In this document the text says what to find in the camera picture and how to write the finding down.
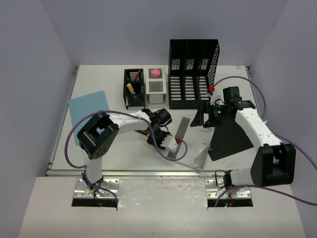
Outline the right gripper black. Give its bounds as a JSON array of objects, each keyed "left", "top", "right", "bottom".
[{"left": 191, "top": 102, "right": 231, "bottom": 128}]

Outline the orange highlighter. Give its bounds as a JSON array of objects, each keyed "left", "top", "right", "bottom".
[{"left": 126, "top": 83, "right": 136, "bottom": 95}]

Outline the pink glue bottle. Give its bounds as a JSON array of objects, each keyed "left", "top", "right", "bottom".
[{"left": 152, "top": 68, "right": 162, "bottom": 78}]

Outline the yellow highlighter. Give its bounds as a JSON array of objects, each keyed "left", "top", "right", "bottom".
[{"left": 139, "top": 134, "right": 149, "bottom": 142}]

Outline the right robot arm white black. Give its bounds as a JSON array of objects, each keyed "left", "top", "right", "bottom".
[{"left": 190, "top": 86, "right": 296, "bottom": 195}]

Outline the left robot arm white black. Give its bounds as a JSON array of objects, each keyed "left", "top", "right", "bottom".
[{"left": 77, "top": 109, "right": 178, "bottom": 195}]

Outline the spiral notebook grey white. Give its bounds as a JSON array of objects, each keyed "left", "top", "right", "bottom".
[{"left": 176, "top": 117, "right": 214, "bottom": 171}]

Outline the white pen holder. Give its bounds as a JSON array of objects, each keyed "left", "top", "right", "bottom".
[{"left": 145, "top": 66, "right": 167, "bottom": 104}]

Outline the black pen holder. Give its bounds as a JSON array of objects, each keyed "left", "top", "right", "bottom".
[{"left": 123, "top": 68, "right": 145, "bottom": 109}]

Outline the black magazine file rack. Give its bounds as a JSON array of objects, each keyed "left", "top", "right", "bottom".
[{"left": 168, "top": 39, "right": 220, "bottom": 110}]

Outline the blue clipboard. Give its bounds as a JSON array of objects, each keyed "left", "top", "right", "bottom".
[{"left": 68, "top": 90, "right": 111, "bottom": 147}]

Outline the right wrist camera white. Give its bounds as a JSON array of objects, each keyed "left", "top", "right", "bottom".
[{"left": 207, "top": 86, "right": 223, "bottom": 105}]

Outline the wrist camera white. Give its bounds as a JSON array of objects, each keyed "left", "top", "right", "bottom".
[
  {"left": 207, "top": 86, "right": 223, "bottom": 105},
  {"left": 165, "top": 135, "right": 179, "bottom": 153}
]

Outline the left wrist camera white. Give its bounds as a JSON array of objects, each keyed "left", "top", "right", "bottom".
[{"left": 165, "top": 135, "right": 179, "bottom": 153}]

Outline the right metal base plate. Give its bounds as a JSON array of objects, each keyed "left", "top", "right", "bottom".
[{"left": 205, "top": 178, "right": 252, "bottom": 200}]

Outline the metal base plate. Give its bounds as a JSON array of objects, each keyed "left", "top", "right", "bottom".
[
  {"left": 205, "top": 178, "right": 252, "bottom": 200},
  {"left": 73, "top": 178, "right": 120, "bottom": 199}
]

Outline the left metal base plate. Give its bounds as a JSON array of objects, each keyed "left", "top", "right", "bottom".
[{"left": 73, "top": 178, "right": 120, "bottom": 199}]

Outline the aluminium rail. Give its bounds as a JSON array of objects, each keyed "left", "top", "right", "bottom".
[{"left": 46, "top": 170, "right": 215, "bottom": 178}]

